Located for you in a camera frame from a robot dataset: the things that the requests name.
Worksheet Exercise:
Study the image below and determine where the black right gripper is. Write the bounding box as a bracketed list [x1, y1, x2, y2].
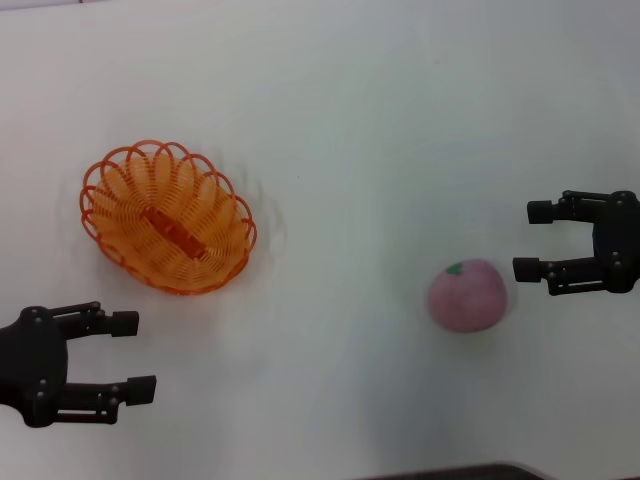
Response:
[512, 189, 640, 297]

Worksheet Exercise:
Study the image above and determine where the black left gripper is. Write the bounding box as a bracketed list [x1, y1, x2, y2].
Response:
[0, 301, 157, 429]

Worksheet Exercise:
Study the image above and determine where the pink plush peach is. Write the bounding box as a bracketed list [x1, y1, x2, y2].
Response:
[426, 258, 509, 334]

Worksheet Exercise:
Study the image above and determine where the orange plastic wire basket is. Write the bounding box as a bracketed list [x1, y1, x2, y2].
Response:
[78, 139, 259, 296]

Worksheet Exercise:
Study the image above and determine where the dark robot torso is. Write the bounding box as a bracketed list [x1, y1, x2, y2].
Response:
[349, 463, 549, 480]

